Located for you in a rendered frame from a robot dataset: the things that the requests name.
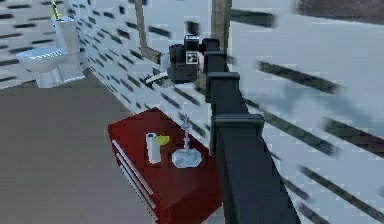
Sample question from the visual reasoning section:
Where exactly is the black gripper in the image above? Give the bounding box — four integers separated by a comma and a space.
145, 43, 200, 86

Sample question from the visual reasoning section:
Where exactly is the brown framed mirror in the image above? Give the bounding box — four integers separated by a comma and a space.
134, 0, 233, 92

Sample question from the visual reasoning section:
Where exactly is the grey metal faucet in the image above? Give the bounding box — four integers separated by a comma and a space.
179, 113, 194, 151

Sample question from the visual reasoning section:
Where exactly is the yellow soap bar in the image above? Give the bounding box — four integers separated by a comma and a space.
157, 134, 171, 147

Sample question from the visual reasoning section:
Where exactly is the white oval sink basin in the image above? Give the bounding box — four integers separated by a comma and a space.
171, 147, 203, 169

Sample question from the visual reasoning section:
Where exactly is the red vanity cabinet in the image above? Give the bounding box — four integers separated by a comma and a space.
107, 107, 224, 224

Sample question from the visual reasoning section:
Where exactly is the white toilet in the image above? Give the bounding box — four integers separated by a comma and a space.
15, 15, 86, 89

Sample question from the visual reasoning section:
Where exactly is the green toilet brush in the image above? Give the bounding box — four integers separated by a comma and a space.
49, 0, 61, 21

